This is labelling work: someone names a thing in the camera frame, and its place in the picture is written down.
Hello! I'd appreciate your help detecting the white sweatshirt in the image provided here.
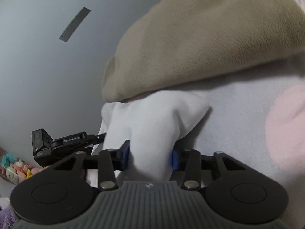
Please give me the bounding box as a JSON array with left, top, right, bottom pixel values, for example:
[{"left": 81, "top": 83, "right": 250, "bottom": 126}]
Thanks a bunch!
[{"left": 92, "top": 90, "right": 209, "bottom": 184}]

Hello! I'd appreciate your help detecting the grey wall plate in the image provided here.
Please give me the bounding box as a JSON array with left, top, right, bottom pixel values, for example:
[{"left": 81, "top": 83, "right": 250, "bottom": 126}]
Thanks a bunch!
[{"left": 59, "top": 7, "right": 91, "bottom": 42}]

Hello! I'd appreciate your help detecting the colourful toy pile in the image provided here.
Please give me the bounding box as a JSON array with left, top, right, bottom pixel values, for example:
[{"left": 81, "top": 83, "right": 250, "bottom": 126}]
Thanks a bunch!
[{"left": 1, "top": 147, "right": 48, "bottom": 185}]

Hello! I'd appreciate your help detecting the grey pink polka-dot bedspread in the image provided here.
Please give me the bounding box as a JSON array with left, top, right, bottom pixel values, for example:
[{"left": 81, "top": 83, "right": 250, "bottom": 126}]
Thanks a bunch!
[{"left": 171, "top": 0, "right": 305, "bottom": 229}]

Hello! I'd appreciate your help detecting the pink fuzzy rug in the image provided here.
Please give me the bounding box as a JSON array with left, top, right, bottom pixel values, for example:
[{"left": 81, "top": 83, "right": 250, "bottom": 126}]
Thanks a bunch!
[{"left": 0, "top": 205, "right": 19, "bottom": 229}]

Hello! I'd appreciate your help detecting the folded beige garment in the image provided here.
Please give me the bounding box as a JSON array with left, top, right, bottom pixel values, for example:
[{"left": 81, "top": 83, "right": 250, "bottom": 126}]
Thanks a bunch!
[{"left": 102, "top": 0, "right": 304, "bottom": 102}]

